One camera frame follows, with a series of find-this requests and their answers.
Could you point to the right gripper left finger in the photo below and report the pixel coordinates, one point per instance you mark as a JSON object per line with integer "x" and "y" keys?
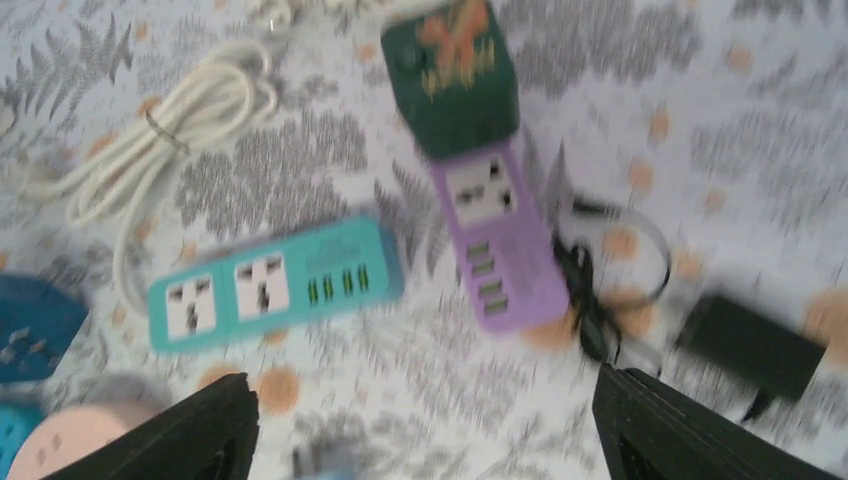
{"x": 212, "y": 434}

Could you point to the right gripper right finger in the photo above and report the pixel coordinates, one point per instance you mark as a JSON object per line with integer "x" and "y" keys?
{"x": 649, "y": 430}

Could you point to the black power adapter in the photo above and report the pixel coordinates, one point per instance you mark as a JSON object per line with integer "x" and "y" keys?
{"x": 719, "y": 329}

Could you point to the dark green cube socket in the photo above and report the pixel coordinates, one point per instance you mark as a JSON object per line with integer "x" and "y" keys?
{"x": 453, "y": 78}

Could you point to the light blue plug adapter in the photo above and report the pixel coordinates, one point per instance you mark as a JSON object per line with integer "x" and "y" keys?
{"x": 323, "y": 461}

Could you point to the pink round power socket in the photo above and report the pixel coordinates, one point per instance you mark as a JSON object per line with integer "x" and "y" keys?
{"x": 71, "y": 434}

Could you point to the small cyan cube socket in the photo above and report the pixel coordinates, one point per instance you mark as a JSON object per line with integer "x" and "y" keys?
{"x": 17, "y": 421}

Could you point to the dark blue cube socket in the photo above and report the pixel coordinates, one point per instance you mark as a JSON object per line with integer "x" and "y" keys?
{"x": 38, "y": 324}

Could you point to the teal power strip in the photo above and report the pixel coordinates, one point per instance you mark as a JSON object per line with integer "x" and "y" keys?
{"x": 343, "y": 266}

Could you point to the purple power strip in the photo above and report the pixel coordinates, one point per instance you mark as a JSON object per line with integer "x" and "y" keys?
{"x": 503, "y": 248}

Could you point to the floral table mat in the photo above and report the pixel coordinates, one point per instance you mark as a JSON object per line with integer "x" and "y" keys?
{"x": 723, "y": 122}

